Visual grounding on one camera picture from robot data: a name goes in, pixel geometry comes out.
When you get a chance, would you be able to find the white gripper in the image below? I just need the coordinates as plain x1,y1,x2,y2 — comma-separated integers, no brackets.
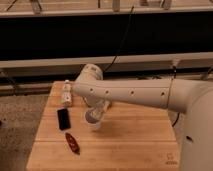
87,101,111,122

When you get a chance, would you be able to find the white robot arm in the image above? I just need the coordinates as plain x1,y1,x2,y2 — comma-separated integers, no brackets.
73,64,213,171

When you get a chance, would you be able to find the small white bottle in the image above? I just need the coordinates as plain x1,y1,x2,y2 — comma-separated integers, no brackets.
61,80,72,108

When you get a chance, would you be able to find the black rectangular block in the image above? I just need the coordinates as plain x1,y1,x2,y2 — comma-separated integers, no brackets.
57,109,71,130

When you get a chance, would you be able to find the dark red chili pepper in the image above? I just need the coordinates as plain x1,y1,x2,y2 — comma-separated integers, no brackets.
65,133,80,154

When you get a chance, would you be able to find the black hanging cable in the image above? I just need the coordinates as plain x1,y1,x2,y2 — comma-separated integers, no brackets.
101,4,136,74

